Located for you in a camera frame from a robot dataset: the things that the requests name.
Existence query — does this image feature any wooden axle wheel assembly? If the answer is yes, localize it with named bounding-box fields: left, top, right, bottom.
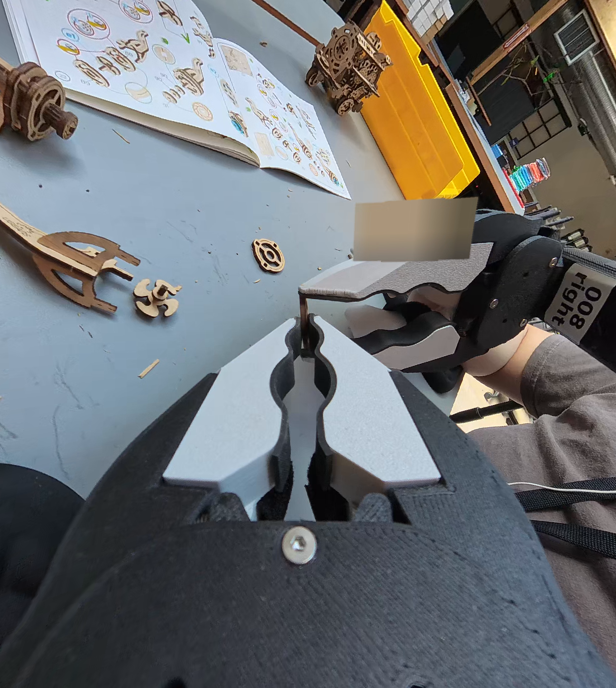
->
left=0, top=32, right=79, bottom=142

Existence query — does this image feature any black webbing strap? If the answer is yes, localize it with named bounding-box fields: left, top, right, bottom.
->
left=515, top=486, right=616, bottom=572

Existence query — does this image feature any stack of coloured packets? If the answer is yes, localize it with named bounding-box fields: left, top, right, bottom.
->
left=508, top=157, right=552, bottom=193

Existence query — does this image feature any black rod under table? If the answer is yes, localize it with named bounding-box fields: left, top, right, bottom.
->
left=449, top=399, right=526, bottom=424

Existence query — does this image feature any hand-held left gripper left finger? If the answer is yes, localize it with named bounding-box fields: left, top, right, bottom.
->
left=163, top=317, right=310, bottom=521

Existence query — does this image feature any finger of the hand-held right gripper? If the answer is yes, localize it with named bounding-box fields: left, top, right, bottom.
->
left=298, top=242, right=495, bottom=302
left=345, top=304, right=462, bottom=374

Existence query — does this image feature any small wooden propeller part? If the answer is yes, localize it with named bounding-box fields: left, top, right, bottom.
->
left=133, top=278, right=183, bottom=318

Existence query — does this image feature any round wooden disc part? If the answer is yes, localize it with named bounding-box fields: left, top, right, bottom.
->
left=251, top=238, right=286, bottom=273

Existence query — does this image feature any long curved wooden fork part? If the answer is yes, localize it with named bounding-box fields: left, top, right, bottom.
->
left=0, top=180, right=141, bottom=314

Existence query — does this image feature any open instruction booklet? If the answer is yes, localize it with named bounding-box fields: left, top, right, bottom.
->
left=1, top=0, right=353, bottom=201

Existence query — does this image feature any person's right hand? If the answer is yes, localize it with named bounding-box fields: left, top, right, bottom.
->
left=461, top=325, right=544, bottom=378

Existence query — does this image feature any person's grey clothing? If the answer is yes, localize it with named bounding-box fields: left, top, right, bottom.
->
left=469, top=425, right=616, bottom=688

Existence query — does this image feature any white vent grille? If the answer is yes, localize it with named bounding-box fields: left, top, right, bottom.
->
left=553, top=10, right=602, bottom=66

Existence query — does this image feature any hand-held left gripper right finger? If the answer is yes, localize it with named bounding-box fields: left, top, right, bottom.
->
left=312, top=314, right=443, bottom=521

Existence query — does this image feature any thin white cable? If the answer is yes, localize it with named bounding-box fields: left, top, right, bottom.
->
left=510, top=474, right=616, bottom=493

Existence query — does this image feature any person's right forearm grey sleeve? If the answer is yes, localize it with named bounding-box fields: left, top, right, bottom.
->
left=469, top=333, right=616, bottom=484

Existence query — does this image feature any yellow plastic bin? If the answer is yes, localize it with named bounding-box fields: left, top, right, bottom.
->
left=361, top=0, right=481, bottom=201

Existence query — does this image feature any assembled wooden model cart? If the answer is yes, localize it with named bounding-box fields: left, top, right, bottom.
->
left=305, top=20, right=393, bottom=115

